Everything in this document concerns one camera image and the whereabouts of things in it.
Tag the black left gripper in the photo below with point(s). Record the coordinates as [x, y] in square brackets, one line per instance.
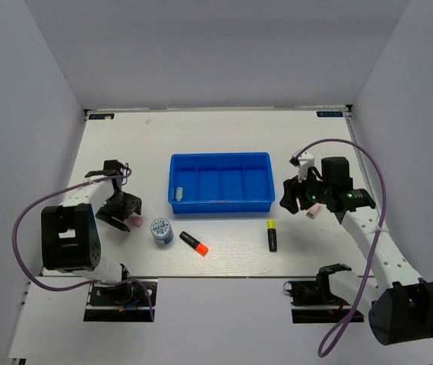
[134, 204]

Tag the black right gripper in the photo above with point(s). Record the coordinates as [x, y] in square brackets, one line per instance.
[292, 188]

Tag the yellow capped black highlighter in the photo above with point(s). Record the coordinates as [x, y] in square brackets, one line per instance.
[272, 235]

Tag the blue patterned tape roll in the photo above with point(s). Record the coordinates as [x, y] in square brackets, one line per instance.
[161, 230]

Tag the light blue small eraser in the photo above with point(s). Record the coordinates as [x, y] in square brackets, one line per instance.
[179, 194]

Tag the orange capped black highlighter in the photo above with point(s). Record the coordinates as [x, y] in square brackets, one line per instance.
[193, 243]

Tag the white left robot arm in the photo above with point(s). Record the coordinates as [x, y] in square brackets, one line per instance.
[70, 238]

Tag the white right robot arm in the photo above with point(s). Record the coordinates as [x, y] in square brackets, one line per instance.
[399, 308]

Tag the blue plastic divided tray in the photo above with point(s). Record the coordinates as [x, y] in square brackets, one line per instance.
[221, 183]

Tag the right corner label sticker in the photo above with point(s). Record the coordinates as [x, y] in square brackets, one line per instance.
[329, 114]

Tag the corner label sticker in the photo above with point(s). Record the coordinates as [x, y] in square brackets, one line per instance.
[101, 116]
[329, 114]

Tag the left corner label sticker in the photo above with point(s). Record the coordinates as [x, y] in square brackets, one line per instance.
[101, 116]

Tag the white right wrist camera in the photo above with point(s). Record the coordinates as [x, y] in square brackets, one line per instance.
[303, 161]

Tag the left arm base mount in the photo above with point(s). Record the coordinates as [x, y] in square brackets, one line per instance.
[124, 304]

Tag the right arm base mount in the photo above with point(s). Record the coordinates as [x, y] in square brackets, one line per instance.
[310, 307]

